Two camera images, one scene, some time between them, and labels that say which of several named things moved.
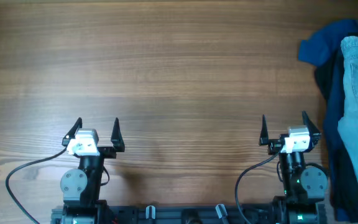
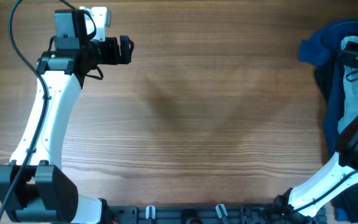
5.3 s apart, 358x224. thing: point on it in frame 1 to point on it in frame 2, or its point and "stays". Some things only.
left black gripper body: [107, 152] to [107, 53]
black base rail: [183, 214] stays
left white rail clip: [153, 211] stays
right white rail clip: [221, 211] stays
